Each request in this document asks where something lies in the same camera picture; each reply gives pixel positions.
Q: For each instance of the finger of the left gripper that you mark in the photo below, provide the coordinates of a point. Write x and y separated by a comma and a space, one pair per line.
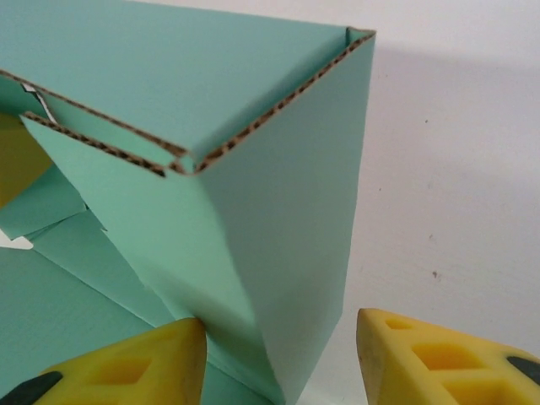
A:
17, 160

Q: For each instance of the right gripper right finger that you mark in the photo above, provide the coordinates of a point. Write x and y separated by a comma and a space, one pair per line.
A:
405, 371

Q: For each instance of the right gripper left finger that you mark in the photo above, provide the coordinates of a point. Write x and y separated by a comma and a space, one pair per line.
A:
160, 363

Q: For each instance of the teal corrugated paper box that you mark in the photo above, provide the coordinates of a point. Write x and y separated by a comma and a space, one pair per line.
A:
253, 232

